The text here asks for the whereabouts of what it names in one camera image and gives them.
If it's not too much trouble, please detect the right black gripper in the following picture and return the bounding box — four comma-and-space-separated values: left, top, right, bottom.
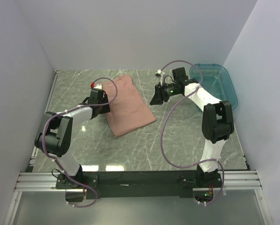
150, 82, 181, 106

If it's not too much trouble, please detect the pink printed t shirt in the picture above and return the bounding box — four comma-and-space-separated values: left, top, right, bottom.
102, 75, 156, 137

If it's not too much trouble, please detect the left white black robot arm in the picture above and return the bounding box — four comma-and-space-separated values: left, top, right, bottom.
34, 88, 110, 188

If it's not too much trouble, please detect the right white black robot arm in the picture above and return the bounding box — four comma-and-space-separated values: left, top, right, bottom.
150, 67, 234, 187

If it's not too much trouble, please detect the teal transparent plastic bin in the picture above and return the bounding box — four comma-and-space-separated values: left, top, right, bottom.
195, 64, 238, 110

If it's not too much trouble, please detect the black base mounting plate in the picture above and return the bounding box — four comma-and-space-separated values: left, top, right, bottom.
55, 170, 223, 200

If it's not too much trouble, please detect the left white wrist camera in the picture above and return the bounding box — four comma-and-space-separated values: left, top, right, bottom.
90, 82, 103, 91

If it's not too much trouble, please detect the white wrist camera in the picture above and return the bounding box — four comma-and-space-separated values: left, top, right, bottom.
90, 82, 103, 91
155, 69, 166, 86

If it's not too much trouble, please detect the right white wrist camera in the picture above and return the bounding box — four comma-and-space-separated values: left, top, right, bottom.
155, 69, 166, 86

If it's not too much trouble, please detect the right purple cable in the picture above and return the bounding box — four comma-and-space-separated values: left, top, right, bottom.
159, 60, 225, 206

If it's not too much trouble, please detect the purple cable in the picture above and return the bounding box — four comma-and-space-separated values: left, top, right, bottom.
42, 77, 99, 208
159, 60, 225, 206

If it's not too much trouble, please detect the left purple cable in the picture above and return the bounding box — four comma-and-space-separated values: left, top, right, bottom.
42, 77, 99, 208

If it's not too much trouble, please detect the aluminium frame rail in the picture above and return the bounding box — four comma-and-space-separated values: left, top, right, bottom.
14, 171, 262, 192

